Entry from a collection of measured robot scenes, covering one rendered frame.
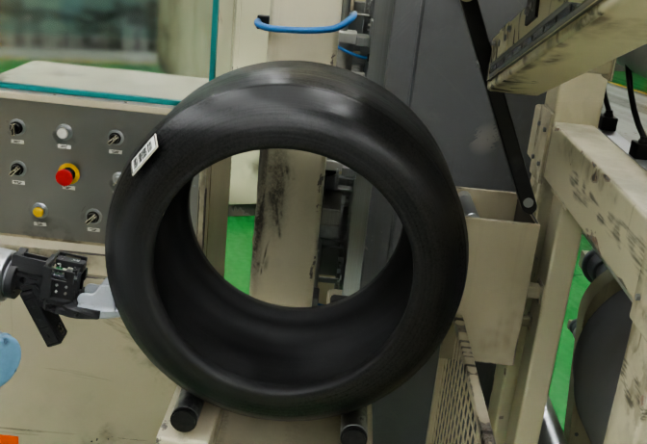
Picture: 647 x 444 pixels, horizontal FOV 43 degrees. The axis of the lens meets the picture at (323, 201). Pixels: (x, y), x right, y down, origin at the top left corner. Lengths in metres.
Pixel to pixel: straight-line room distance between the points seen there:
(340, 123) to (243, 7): 3.44
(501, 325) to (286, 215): 0.47
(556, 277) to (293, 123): 0.68
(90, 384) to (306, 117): 1.20
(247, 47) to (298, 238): 3.07
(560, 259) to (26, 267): 0.96
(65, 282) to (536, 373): 0.92
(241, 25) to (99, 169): 2.70
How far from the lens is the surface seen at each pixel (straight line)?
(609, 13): 0.88
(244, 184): 4.82
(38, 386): 2.23
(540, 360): 1.72
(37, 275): 1.47
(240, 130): 1.19
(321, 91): 1.20
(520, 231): 1.58
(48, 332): 1.51
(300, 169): 1.59
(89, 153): 2.00
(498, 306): 1.63
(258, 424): 1.58
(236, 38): 4.61
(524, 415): 1.78
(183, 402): 1.42
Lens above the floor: 1.69
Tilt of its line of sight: 19 degrees down
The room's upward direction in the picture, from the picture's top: 6 degrees clockwise
